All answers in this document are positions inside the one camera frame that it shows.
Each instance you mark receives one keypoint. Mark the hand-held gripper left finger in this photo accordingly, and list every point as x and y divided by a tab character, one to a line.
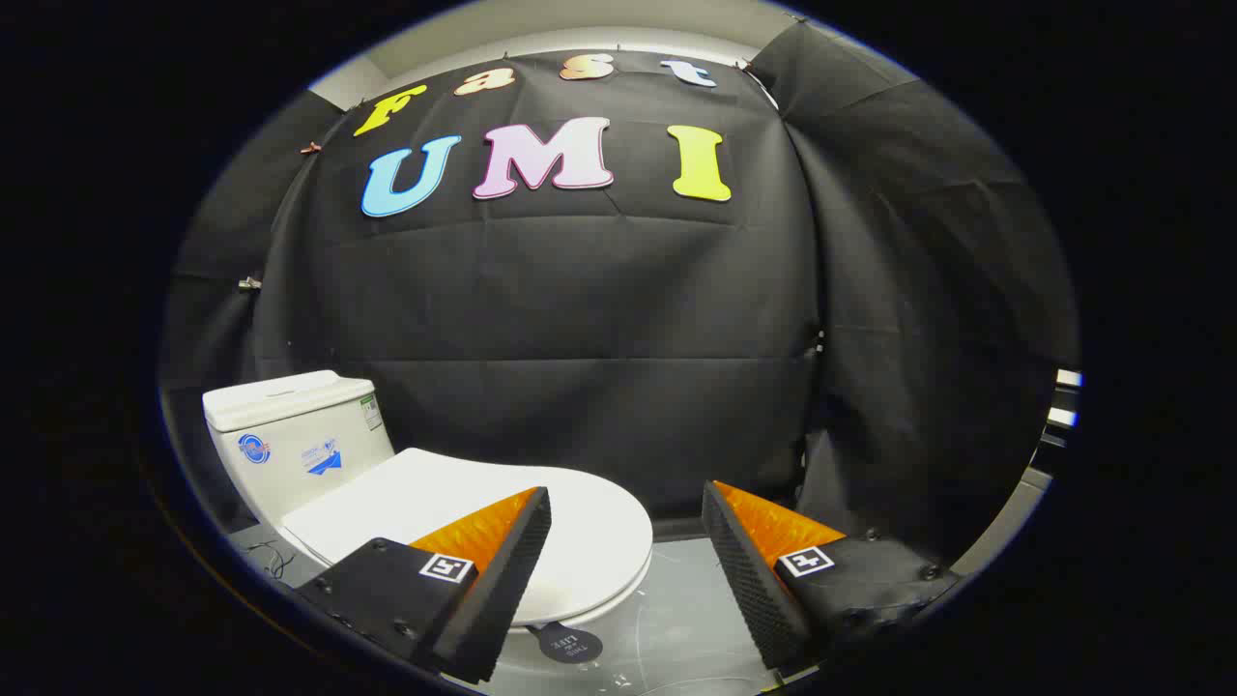
503	590

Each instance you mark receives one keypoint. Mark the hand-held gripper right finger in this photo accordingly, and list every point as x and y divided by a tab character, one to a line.
754	590

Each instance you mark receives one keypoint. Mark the black round lid pull tab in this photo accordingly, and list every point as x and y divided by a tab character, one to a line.
570	645

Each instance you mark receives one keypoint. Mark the white toilet lid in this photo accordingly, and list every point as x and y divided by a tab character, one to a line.
589	541

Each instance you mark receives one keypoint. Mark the white toilet body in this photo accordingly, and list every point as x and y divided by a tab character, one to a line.
290	454

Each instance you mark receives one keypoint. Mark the black backdrop cloth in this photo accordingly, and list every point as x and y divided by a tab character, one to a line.
580	290

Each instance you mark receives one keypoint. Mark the white slotted panel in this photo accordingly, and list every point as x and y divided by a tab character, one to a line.
1063	418

